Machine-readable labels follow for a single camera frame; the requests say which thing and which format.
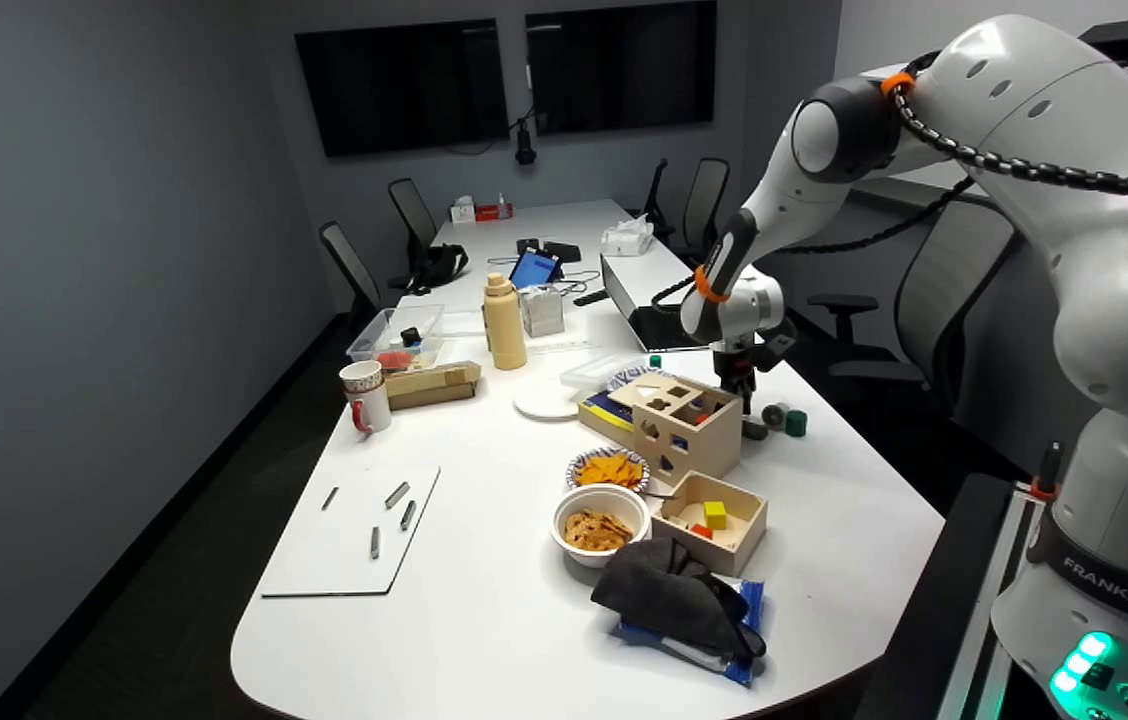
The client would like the mesh office chair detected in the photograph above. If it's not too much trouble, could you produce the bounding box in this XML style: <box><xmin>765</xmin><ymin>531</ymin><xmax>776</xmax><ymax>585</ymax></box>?
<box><xmin>808</xmin><ymin>198</ymin><xmax>1024</xmax><ymax>394</ymax></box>

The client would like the blue yellow packet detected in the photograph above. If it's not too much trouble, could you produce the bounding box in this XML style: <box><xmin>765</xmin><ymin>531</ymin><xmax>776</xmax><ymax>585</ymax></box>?
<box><xmin>582</xmin><ymin>394</ymin><xmax>641</xmax><ymax>435</ymax></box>

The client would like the black office chair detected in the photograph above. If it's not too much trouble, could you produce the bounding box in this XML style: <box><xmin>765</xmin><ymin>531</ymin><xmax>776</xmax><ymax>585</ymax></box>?
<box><xmin>383</xmin><ymin>178</ymin><xmax>439</xmax><ymax>254</ymax></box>
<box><xmin>316</xmin><ymin>217</ymin><xmax>387</xmax><ymax>318</ymax></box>
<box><xmin>680</xmin><ymin>154</ymin><xmax>737</xmax><ymax>258</ymax></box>

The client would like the clear bottle green cap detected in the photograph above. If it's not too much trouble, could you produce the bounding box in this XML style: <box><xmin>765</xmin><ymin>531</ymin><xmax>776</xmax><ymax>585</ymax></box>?
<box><xmin>561</xmin><ymin>349</ymin><xmax>669</xmax><ymax>402</ymax></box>

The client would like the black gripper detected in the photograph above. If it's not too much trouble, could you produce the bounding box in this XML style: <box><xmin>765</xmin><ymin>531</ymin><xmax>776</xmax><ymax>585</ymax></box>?
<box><xmin>704</xmin><ymin>323</ymin><xmax>802</xmax><ymax>415</ymax></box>

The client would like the white box appliance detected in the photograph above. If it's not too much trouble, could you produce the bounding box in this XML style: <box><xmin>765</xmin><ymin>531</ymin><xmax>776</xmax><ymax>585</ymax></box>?
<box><xmin>597</xmin><ymin>248</ymin><xmax>700</xmax><ymax>323</ymax></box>

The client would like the clear plastic cup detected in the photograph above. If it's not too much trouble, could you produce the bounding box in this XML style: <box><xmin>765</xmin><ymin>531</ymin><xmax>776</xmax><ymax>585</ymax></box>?
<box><xmin>520</xmin><ymin>279</ymin><xmax>573</xmax><ymax>341</ymax></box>

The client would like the white board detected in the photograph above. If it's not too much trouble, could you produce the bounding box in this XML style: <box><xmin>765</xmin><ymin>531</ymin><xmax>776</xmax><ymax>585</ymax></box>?
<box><xmin>257</xmin><ymin>459</ymin><xmax>443</xmax><ymax>600</ymax></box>

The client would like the patterned bowl of orange chips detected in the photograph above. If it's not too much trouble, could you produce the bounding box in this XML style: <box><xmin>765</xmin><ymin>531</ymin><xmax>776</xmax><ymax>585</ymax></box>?
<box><xmin>565</xmin><ymin>444</ymin><xmax>653</xmax><ymax>495</ymax></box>

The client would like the wooden block case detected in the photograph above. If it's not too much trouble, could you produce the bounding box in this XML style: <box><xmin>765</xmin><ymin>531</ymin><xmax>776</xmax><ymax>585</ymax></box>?
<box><xmin>381</xmin><ymin>357</ymin><xmax>485</xmax><ymax>411</ymax></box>

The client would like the dark grey cloth bag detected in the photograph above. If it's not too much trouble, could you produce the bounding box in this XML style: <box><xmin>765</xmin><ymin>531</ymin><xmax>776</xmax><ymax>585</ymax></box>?
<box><xmin>587</xmin><ymin>531</ymin><xmax>773</xmax><ymax>671</ymax></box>

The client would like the open wooden box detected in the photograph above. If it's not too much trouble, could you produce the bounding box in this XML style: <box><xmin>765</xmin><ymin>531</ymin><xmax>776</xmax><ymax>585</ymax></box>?
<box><xmin>648</xmin><ymin>468</ymin><xmax>773</xmax><ymax>579</ymax></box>

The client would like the clear plastic bag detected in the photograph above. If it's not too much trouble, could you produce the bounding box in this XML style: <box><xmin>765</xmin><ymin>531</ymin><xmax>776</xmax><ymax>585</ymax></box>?
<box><xmin>597</xmin><ymin>217</ymin><xmax>660</xmax><ymax>260</ymax></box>

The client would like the black tray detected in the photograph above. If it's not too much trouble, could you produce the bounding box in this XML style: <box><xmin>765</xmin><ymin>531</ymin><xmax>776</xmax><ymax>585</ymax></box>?
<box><xmin>625</xmin><ymin>302</ymin><xmax>718</xmax><ymax>351</ymax></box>

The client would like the black wall monitor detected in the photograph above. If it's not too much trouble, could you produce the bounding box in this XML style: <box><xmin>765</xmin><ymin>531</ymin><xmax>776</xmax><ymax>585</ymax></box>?
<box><xmin>520</xmin><ymin>0</ymin><xmax>719</xmax><ymax>141</ymax></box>
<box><xmin>292</xmin><ymin>17</ymin><xmax>511</xmax><ymax>162</ymax></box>

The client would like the white bowl of pretzels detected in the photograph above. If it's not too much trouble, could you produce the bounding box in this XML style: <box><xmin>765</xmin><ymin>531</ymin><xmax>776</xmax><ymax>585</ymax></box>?
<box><xmin>550</xmin><ymin>485</ymin><xmax>655</xmax><ymax>571</ymax></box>

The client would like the blue cloth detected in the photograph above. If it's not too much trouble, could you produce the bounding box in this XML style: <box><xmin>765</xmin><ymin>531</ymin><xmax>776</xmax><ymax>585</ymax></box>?
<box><xmin>508</xmin><ymin>254</ymin><xmax>565</xmax><ymax>293</ymax></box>

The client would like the white plate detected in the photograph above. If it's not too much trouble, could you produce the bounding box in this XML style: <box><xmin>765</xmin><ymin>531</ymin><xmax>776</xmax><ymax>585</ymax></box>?
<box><xmin>508</xmin><ymin>382</ymin><xmax>586</xmax><ymax>425</ymax></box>

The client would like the black backpack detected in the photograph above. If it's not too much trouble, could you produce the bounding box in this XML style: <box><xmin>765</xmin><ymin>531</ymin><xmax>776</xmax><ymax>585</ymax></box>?
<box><xmin>405</xmin><ymin>240</ymin><xmax>473</xmax><ymax>297</ymax></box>

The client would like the black corrugated cable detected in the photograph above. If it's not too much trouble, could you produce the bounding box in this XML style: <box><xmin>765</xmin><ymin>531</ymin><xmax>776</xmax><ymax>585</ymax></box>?
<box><xmin>890</xmin><ymin>77</ymin><xmax>1128</xmax><ymax>217</ymax></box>

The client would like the wooden shape sorter box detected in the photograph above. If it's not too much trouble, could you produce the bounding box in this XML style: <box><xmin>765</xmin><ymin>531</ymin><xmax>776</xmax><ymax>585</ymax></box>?
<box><xmin>577</xmin><ymin>368</ymin><xmax>748</xmax><ymax>488</ymax></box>

